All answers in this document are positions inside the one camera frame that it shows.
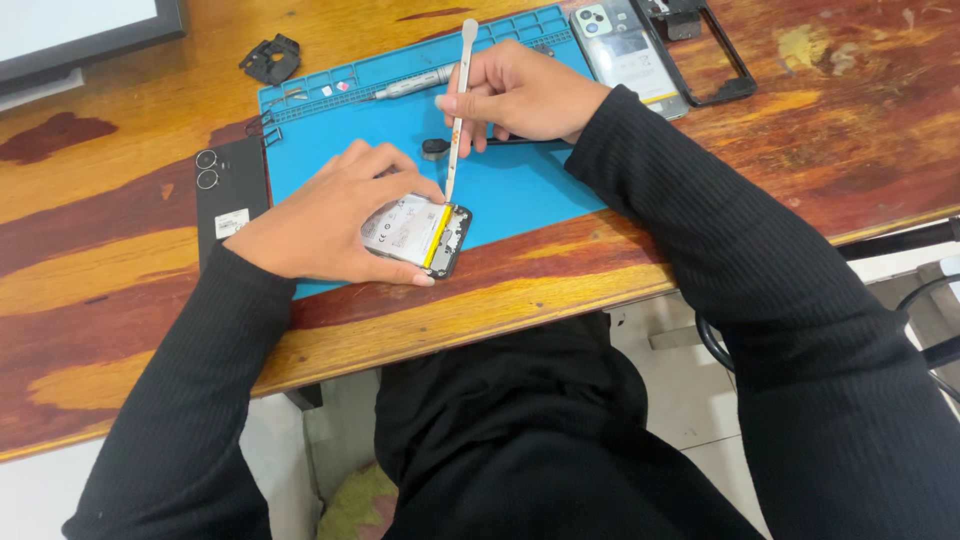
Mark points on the silver precision screwdriver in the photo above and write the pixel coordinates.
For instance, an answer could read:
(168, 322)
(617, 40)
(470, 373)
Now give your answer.
(416, 82)

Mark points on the black metal bracket pieces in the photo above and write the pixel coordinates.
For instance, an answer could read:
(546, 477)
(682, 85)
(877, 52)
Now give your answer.
(264, 127)

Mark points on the smartphone with battery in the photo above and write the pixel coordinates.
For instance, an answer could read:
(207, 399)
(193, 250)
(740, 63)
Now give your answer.
(420, 236)

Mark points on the black plastic phone part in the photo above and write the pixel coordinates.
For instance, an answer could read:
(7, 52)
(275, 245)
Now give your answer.
(271, 58)

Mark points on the yellow green cloth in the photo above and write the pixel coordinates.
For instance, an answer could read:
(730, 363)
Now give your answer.
(358, 504)

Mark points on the black framed monitor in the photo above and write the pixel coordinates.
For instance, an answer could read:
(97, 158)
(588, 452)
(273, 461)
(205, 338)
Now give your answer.
(82, 34)

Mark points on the silver phone back cover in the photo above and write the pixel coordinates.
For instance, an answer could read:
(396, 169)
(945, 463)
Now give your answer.
(626, 56)

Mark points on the black phone frame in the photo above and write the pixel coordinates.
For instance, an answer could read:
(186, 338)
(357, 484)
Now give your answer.
(705, 52)

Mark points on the white plastic spudger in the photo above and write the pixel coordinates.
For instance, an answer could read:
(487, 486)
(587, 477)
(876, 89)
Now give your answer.
(457, 112)

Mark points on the person's right hand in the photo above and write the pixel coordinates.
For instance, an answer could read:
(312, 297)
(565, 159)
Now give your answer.
(525, 94)

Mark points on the blue silicone repair mat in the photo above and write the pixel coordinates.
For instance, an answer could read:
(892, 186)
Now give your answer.
(420, 142)

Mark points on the person's left hand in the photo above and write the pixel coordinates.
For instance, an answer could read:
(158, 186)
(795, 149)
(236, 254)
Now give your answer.
(322, 225)

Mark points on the small white card pieces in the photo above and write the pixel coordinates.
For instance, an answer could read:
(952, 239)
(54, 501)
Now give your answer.
(336, 88)

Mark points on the person's black clothed torso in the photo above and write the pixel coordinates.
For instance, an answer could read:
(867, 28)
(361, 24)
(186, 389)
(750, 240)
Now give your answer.
(540, 442)

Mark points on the black phone back cover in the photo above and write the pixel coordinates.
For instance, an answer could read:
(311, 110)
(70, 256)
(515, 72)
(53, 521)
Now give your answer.
(229, 199)

